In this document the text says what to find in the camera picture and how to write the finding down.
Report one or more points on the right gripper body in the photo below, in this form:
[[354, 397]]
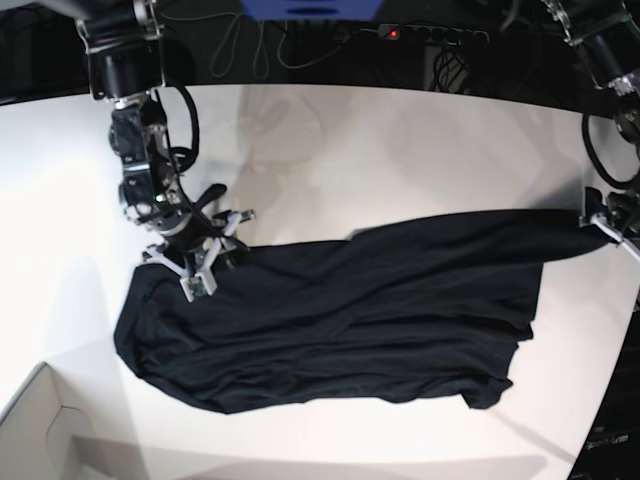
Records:
[[197, 246]]

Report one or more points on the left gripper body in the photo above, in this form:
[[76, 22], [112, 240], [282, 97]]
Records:
[[616, 215]]

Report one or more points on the black t-shirt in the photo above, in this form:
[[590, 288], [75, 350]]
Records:
[[427, 308]]

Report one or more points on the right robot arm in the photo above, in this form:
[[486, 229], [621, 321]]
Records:
[[123, 43]]

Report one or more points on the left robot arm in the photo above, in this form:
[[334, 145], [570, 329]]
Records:
[[605, 36]]

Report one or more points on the white cardboard box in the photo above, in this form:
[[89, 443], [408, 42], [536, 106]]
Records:
[[35, 440]]

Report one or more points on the black power strip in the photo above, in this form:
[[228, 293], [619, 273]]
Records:
[[431, 34]]

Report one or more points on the blue box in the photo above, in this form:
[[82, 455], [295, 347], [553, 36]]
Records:
[[285, 10]]

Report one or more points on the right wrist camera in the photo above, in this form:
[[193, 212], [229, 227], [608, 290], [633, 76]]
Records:
[[200, 284]]

